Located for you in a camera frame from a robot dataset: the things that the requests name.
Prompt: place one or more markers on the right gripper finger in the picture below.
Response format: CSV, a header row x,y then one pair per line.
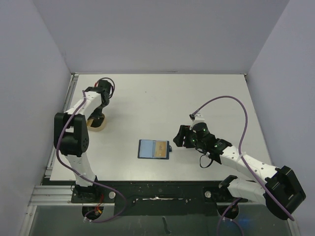
x,y
183,134
181,143

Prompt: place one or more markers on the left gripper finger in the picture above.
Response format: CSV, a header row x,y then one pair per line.
x,y
94,114
100,114

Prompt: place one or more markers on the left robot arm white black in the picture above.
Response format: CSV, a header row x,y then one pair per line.
x,y
71,130

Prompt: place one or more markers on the aluminium front rail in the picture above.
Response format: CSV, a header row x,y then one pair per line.
x,y
65,195

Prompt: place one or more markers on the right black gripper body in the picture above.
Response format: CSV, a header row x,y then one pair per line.
x,y
185,137

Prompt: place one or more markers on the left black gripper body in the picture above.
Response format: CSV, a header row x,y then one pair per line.
x,y
103,105

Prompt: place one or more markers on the blue leather card holder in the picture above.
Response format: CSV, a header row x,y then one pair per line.
x,y
146,149

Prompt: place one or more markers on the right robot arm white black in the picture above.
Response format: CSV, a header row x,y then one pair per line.
x,y
276,188

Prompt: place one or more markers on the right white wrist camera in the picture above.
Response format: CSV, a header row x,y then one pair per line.
x,y
197,118

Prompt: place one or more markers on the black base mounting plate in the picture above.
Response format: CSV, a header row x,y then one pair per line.
x,y
161,208

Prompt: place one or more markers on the beige oval card tray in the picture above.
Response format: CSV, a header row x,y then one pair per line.
x,y
96,125

